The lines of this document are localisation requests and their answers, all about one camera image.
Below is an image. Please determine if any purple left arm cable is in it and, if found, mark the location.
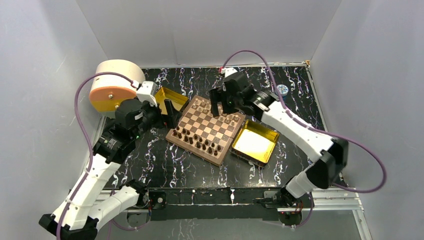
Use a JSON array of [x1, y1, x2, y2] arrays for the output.
[[55, 71, 140, 240]]

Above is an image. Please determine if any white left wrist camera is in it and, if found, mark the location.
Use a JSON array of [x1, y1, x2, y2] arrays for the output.
[[136, 81, 159, 107]]

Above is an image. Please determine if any dark chess pieces row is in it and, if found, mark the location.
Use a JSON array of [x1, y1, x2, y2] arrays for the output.
[[166, 124, 228, 162]]

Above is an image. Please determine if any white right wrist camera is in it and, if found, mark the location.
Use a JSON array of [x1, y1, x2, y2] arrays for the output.
[[219, 67, 238, 78]]

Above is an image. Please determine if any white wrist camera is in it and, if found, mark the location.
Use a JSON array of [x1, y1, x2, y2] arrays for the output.
[[136, 81, 159, 107], [219, 67, 238, 78]]

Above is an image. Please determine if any gold tin with white pieces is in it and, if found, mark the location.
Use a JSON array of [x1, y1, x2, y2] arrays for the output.
[[231, 120, 280, 168]]

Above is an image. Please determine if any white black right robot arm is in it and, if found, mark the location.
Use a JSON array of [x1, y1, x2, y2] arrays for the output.
[[209, 72, 349, 207]]

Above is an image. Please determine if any wooden chess board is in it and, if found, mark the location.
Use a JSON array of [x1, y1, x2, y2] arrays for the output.
[[166, 95, 246, 167]]

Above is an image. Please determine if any cream orange round appliance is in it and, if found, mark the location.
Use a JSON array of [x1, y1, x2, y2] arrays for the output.
[[89, 59, 145, 119]]

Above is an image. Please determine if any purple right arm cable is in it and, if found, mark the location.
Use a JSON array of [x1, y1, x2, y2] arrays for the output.
[[220, 49, 388, 194]]

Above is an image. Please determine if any black aluminium base frame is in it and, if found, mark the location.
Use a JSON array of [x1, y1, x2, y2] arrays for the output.
[[123, 187, 364, 228]]

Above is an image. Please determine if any empty gold tin box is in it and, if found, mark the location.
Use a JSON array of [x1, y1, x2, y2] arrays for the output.
[[154, 87, 189, 115]]

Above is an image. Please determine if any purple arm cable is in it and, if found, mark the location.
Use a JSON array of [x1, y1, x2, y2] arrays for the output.
[[220, 49, 388, 194], [55, 71, 140, 240]]

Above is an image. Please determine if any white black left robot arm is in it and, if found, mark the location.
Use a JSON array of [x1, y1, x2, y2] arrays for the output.
[[38, 98, 182, 240]]

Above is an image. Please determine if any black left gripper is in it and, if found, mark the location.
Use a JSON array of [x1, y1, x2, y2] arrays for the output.
[[131, 98, 182, 140]]

